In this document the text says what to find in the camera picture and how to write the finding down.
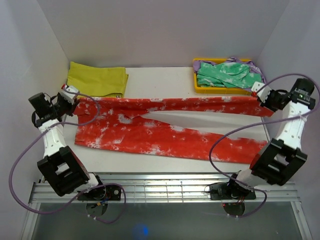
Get red tie-dye trousers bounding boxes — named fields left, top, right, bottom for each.
left=74, top=96, right=273, bottom=164

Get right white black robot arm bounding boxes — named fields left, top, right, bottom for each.
left=225, top=78, right=316, bottom=199

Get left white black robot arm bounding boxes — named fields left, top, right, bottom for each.
left=28, top=86, right=106, bottom=200

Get folded yellow-green trousers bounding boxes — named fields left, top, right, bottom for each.
left=67, top=61, right=129, bottom=98

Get green tie-dye trousers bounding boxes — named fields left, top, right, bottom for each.
left=196, top=62, right=263, bottom=89

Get purple striped garment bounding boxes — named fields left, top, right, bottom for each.
left=193, top=57, right=265, bottom=90

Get yellow plastic bin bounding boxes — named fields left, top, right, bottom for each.
left=192, top=57, right=251, bottom=96

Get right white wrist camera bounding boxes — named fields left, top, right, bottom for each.
left=251, top=81, right=272, bottom=103

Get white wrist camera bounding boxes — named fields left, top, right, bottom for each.
left=59, top=84, right=80, bottom=105
left=251, top=81, right=272, bottom=103

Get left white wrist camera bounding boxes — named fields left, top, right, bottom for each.
left=59, top=84, right=80, bottom=105

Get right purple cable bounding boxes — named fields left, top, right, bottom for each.
left=202, top=72, right=320, bottom=219

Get purple cable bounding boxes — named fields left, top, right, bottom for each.
left=202, top=72, right=320, bottom=219
left=8, top=89, right=126, bottom=224

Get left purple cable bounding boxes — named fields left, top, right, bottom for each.
left=8, top=89, right=126, bottom=224

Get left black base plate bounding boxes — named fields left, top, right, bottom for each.
left=77, top=184, right=122, bottom=202

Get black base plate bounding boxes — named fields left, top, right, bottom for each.
left=77, top=184, right=122, bottom=202
left=206, top=183, right=257, bottom=200

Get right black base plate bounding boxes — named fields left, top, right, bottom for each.
left=206, top=183, right=257, bottom=200

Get aluminium rail frame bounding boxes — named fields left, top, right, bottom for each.
left=20, top=99, right=313, bottom=240

